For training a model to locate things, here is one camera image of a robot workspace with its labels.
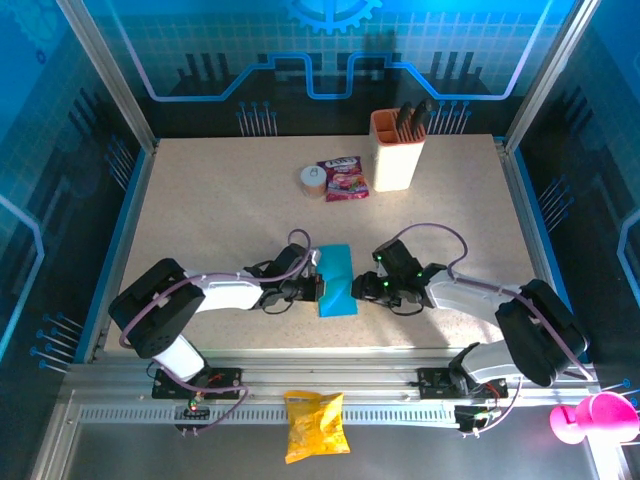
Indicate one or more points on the aluminium frame post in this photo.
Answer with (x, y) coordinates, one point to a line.
(111, 75)
(550, 75)

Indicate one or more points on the yellow chip bag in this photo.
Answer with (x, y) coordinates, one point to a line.
(315, 430)

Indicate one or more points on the aluminium table side rail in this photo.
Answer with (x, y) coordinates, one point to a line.
(532, 250)
(121, 250)

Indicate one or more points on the purple candy bag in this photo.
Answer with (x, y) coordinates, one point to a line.
(344, 180)

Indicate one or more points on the cream orange knife block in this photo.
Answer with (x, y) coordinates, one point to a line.
(395, 165)

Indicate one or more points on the small tin can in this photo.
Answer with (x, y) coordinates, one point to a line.
(313, 182)

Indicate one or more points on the pink plastic object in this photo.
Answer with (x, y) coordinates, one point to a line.
(600, 417)

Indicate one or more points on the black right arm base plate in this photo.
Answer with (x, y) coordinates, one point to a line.
(432, 382)

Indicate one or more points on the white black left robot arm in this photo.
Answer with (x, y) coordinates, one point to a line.
(225, 295)

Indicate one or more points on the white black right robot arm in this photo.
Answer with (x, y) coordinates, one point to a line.
(470, 297)

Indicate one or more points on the aluminium mounting rail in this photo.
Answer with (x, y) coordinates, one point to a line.
(325, 375)

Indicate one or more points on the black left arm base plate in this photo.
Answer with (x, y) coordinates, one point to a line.
(230, 382)

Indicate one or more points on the blue cloth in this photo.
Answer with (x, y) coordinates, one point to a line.
(340, 300)

